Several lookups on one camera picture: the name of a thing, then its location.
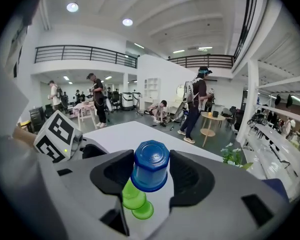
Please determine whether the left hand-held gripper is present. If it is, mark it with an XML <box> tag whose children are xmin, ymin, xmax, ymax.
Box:
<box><xmin>33</xmin><ymin>110</ymin><xmax>110</xmax><ymax>164</ymax></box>

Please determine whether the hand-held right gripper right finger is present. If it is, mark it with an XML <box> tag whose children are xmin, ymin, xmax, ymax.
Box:
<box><xmin>149</xmin><ymin>149</ymin><xmax>291</xmax><ymax>240</ymax></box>

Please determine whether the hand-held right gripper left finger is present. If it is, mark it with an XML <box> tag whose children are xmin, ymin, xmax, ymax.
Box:
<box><xmin>43</xmin><ymin>149</ymin><xmax>136</xmax><ymax>240</ymax></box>

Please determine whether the green paper cup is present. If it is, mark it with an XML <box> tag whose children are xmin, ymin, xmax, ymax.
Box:
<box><xmin>131</xmin><ymin>200</ymin><xmax>155</xmax><ymax>220</ymax></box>
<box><xmin>121</xmin><ymin>178</ymin><xmax>147</xmax><ymax>210</ymax></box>

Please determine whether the blue paper cup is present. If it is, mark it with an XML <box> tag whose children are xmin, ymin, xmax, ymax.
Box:
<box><xmin>130</xmin><ymin>139</ymin><xmax>171</xmax><ymax>193</ymax></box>

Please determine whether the person's left forearm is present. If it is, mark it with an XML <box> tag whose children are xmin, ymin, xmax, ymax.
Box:
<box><xmin>12</xmin><ymin>127</ymin><xmax>38</xmax><ymax>149</ymax></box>

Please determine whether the artificial plant in cream pot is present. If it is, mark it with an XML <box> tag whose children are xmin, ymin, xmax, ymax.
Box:
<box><xmin>220</xmin><ymin>142</ymin><xmax>254</xmax><ymax>171</ymax></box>

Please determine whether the pink checked table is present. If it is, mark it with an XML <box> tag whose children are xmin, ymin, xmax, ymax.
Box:
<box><xmin>73</xmin><ymin>102</ymin><xmax>99</xmax><ymax>132</ymax></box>

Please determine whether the black office chair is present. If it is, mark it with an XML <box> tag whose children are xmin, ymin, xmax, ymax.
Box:
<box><xmin>221</xmin><ymin>105</ymin><xmax>244</xmax><ymax>132</ymax></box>
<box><xmin>109</xmin><ymin>93</ymin><xmax>122</xmax><ymax>111</ymax></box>

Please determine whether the white wheeled machine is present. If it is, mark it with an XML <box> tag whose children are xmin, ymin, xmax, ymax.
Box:
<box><xmin>121</xmin><ymin>91</ymin><xmax>135</xmax><ymax>111</ymax></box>
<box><xmin>132</xmin><ymin>91</ymin><xmax>143</xmax><ymax>108</ymax></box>

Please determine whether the blue chair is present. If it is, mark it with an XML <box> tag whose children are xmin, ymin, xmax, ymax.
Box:
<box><xmin>261</xmin><ymin>177</ymin><xmax>291</xmax><ymax>203</ymax></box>

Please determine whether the black drawer cabinet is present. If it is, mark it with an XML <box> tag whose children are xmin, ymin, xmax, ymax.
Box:
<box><xmin>29</xmin><ymin>106</ymin><xmax>47</xmax><ymax>133</ymax></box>

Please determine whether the round wooden table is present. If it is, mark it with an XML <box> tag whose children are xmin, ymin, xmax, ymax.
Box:
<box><xmin>199</xmin><ymin>111</ymin><xmax>227</xmax><ymax>148</ymax></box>

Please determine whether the yellow lidded bin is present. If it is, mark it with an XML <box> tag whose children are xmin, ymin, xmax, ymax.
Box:
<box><xmin>19</xmin><ymin>120</ymin><xmax>32</xmax><ymax>133</ymax></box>

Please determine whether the black tangled equipment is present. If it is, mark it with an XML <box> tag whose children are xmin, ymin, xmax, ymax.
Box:
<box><xmin>247</xmin><ymin>117</ymin><xmax>269</xmax><ymax>128</ymax></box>

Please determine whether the white open shelf cabinet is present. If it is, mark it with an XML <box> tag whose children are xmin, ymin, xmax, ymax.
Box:
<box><xmin>144</xmin><ymin>77</ymin><xmax>162</xmax><ymax>99</ymax></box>

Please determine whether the white dresser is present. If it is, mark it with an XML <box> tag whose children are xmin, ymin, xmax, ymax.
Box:
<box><xmin>166</xmin><ymin>100</ymin><xmax>183</xmax><ymax>113</ymax></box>

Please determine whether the black mezzanine railing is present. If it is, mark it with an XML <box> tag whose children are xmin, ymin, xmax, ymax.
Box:
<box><xmin>233</xmin><ymin>0</ymin><xmax>259</xmax><ymax>61</ymax></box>
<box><xmin>34</xmin><ymin>45</ymin><xmax>138</xmax><ymax>69</ymax></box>
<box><xmin>167</xmin><ymin>54</ymin><xmax>235</xmax><ymax>69</ymax></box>

